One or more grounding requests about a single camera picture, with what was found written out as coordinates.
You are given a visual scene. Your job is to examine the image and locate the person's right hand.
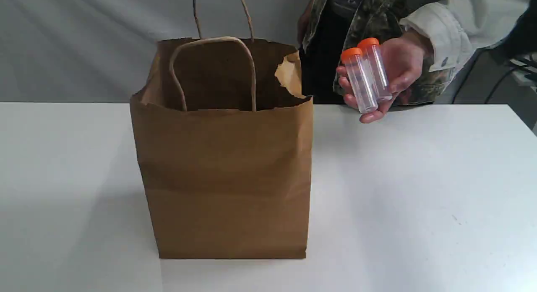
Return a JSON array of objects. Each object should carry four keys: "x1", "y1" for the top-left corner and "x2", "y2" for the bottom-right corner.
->
[{"x1": 297, "y1": 0, "x2": 314, "y2": 46}]

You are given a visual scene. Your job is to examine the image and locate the person's left hand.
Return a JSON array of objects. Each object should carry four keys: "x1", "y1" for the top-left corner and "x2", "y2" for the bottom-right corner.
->
[{"x1": 360, "y1": 29, "x2": 434, "y2": 124}]

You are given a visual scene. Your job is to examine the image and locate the orange-capped clear tube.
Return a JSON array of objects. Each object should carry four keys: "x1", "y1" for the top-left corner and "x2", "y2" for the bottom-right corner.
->
[
  {"x1": 357, "y1": 38, "x2": 392, "y2": 103},
  {"x1": 341, "y1": 47, "x2": 378, "y2": 114}
]

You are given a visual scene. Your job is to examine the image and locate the brown paper bag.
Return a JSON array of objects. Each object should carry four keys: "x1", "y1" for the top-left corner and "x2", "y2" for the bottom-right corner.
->
[{"x1": 130, "y1": 0, "x2": 313, "y2": 260}]

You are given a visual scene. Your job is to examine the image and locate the white-sleeved left forearm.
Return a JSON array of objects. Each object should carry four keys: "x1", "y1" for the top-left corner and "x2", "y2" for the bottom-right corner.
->
[{"x1": 400, "y1": 0, "x2": 529, "y2": 72}]

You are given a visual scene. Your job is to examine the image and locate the person's camouflage jacket torso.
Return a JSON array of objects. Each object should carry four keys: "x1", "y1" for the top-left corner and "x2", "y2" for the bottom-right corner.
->
[{"x1": 299, "y1": 0, "x2": 440, "y2": 104}]

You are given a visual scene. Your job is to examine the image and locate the black cables at right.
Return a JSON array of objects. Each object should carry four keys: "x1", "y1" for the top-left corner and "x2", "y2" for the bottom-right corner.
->
[{"x1": 452, "y1": 44, "x2": 537, "y2": 104}]

